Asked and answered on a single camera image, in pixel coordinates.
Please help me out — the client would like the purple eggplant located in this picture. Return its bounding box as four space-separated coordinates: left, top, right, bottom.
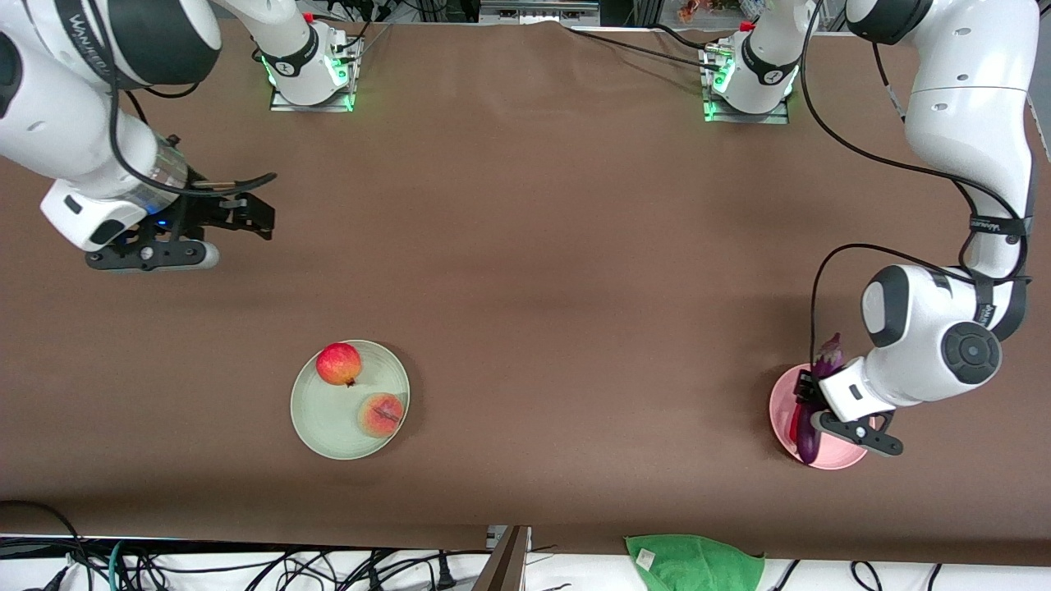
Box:
795 332 845 465

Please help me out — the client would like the red pomegranate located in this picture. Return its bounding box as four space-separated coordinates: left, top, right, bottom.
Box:
316 342 363 387

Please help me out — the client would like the peach fruit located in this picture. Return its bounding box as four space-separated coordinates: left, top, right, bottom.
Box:
357 393 406 439

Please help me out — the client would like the pink round plate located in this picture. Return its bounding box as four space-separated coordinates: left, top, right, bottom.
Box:
769 364 870 470

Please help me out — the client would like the green cloth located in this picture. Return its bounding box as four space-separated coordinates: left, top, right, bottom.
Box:
626 534 766 591

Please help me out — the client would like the pale green round plate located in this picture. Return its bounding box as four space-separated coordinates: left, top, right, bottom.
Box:
290 340 411 460

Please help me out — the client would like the brown table cover sheet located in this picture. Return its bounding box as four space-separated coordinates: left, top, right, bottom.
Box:
0 15 1051 567

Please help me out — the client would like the grey box with ports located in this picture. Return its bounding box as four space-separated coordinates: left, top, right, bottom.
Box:
480 0 601 25

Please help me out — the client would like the brown angled board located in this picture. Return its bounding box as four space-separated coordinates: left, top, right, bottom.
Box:
472 526 530 591

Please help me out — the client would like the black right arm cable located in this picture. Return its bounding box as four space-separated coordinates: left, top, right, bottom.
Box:
103 49 278 199

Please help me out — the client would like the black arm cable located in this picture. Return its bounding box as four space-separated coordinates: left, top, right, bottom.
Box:
103 49 278 199
798 0 1031 370

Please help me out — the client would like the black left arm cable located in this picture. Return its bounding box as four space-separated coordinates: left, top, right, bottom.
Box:
798 0 1031 370

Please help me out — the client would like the thick black arced cable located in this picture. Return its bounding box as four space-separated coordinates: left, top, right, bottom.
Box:
0 500 87 591

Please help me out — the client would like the long black tabletop cable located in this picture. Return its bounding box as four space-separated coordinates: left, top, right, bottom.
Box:
561 21 725 73

